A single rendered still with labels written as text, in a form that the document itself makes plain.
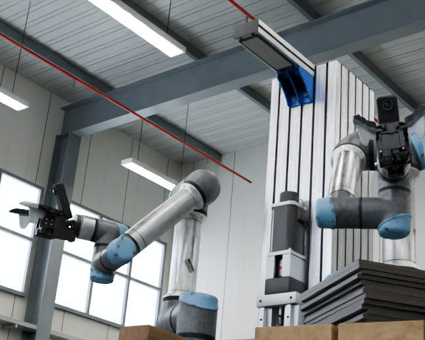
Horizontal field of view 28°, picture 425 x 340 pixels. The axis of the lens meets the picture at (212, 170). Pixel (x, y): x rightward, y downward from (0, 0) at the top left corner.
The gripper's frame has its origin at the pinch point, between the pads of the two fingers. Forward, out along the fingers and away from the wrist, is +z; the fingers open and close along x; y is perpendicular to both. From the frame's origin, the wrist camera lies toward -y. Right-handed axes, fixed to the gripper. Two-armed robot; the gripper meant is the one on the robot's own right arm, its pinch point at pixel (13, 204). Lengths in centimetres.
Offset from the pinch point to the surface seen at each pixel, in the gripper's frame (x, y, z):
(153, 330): -124, 40, -3
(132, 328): -122, 40, -1
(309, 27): 670, -467, -452
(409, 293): -184, 38, -5
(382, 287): -184, 38, -2
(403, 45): 665, -487, -604
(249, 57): 756, -439, -410
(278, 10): 685, -485, -411
